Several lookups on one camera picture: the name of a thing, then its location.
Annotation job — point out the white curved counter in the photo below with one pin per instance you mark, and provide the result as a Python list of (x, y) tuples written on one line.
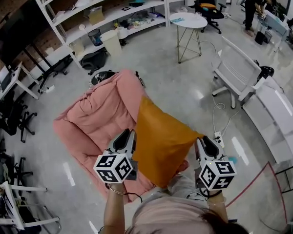
[(273, 116)]

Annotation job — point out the open grey laptop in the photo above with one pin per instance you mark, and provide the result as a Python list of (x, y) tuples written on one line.
[(3, 74)]

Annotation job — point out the white shelving unit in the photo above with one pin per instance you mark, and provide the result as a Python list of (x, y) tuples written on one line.
[(112, 13)]

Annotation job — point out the black round stool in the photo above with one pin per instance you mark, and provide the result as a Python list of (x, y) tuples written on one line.
[(266, 72)]

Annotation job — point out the person's left forearm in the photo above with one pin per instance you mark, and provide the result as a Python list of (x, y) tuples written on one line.
[(114, 211)]

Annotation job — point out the person's legs in grey trousers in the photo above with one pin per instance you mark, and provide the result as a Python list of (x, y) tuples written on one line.
[(185, 186)]

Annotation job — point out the person's torso in pink shirt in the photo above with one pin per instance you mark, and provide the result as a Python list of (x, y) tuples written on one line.
[(171, 216)]

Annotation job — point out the cream waste bin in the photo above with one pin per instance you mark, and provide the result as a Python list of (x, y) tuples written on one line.
[(77, 47)]

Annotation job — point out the black metal frame chair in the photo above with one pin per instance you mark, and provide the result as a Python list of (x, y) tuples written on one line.
[(289, 177)]

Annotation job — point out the tall white bin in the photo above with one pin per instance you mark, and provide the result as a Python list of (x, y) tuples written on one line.
[(111, 44)]

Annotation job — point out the open cardboard box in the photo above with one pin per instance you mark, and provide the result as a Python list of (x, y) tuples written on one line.
[(95, 16)]

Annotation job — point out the white office desk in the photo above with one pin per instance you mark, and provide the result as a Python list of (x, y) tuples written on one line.
[(19, 82)]

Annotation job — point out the pink padded armchair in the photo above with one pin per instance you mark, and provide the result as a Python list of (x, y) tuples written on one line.
[(95, 121)]

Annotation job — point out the black television screen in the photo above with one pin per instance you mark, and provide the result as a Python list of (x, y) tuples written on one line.
[(12, 33)]

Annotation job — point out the black bag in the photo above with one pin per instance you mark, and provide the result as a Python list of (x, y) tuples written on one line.
[(94, 61)]

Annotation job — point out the round white side table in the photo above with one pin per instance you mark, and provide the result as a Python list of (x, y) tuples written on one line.
[(188, 21)]

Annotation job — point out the white power strip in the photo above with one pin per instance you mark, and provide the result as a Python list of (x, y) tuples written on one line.
[(218, 138), (47, 89)]

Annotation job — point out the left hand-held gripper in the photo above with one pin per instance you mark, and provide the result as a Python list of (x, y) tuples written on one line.
[(112, 167)]

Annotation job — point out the teal cloth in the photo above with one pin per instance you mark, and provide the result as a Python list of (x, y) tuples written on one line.
[(233, 160)]

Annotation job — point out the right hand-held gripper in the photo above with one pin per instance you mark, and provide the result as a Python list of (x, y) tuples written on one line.
[(217, 174)]

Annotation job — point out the white mesh office chair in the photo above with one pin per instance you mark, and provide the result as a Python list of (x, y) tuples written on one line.
[(236, 69)]

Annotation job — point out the black tagged device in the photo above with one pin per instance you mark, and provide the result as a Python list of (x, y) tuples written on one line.
[(102, 76)]

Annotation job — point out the orange cushion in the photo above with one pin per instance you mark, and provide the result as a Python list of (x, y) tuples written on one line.
[(161, 140)]

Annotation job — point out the person's right forearm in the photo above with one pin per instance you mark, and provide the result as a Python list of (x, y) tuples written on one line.
[(217, 208)]

